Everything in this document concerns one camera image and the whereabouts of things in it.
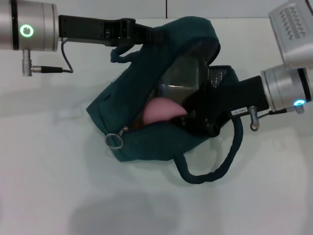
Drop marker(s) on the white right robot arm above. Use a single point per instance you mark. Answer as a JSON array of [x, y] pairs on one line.
[[286, 88]]

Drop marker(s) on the pink toy peach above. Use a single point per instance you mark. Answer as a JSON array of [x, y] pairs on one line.
[[162, 110]]

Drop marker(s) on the clear plastic container blue seal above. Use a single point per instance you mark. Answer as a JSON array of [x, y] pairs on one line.
[[181, 71]]

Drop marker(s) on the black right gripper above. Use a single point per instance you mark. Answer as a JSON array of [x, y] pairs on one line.
[[234, 100]]

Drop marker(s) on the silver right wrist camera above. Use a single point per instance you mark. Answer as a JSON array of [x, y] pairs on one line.
[[293, 31]]

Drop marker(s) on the dark teal fabric lunch bag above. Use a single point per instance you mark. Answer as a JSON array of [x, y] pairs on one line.
[[149, 144]]

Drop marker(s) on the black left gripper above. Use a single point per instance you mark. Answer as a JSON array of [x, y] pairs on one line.
[[93, 29]]

